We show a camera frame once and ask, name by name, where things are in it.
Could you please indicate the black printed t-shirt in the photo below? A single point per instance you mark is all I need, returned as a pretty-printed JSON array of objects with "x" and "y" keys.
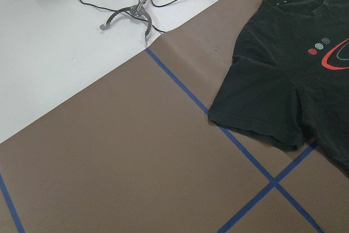
[{"x": 288, "y": 81}]

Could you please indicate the metal reacher grabber tool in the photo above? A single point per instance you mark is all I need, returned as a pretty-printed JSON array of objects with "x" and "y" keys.
[{"x": 137, "y": 11}]

